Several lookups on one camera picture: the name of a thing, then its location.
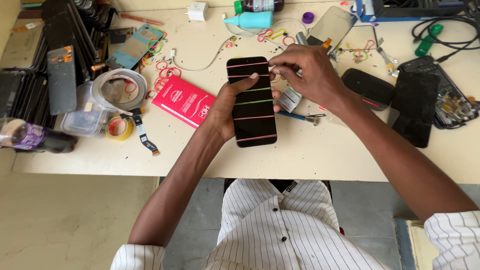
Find person's left hand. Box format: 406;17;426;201
204;73;283;144

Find person's right hand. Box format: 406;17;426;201
268;44;351;113

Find black smartphone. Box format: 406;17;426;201
226;56;278;148

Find white glue tube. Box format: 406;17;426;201
277;87;303;114

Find teal squeeze bottle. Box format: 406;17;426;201
223;11;274;30

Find grey phone display panel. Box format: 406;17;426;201
306;5;358;52

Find dark bottle green cap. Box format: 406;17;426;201
234;0;285;15

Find clear tempered glass sheet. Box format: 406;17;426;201
337;25;379;54

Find black oval device red light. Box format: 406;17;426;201
341;68;396;112

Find metal tweezers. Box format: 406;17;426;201
376;37;400;78

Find white charger adapter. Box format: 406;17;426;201
185;2;209;22

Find red screen protector packet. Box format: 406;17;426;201
152;75;217;130

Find scattered coloured rubber bands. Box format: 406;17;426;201
139;26;376;101

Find black phone screen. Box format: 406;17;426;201
391;71;442;149

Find blue box with black tray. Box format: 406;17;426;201
354;0;471;23

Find orange pen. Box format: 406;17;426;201
119;13;164;26

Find white striped shirt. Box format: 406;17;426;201
110;178;480;270

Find small black phone part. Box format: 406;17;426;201
108;27;136;45

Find yellow tape roll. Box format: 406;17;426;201
105;115;134;142

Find opened phone with circuit board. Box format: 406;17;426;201
397;55;480;130

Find large clear tape roll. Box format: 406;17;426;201
91;68;148;112

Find clear plastic container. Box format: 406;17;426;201
61;80;114;138

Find stack of black phone screens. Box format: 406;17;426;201
0;0;118;129

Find grey phone screen panel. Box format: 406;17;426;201
47;46;78;116

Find dark bottle purple label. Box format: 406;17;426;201
0;117;79;154

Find orange white stick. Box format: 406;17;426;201
11;20;46;34

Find blue handled blade tool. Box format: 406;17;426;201
277;110;327;127

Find black white flex cable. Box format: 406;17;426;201
121;108;160;156

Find light blue phone frame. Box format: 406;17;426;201
106;24;166;71

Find black cables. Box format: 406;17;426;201
411;14;480;64

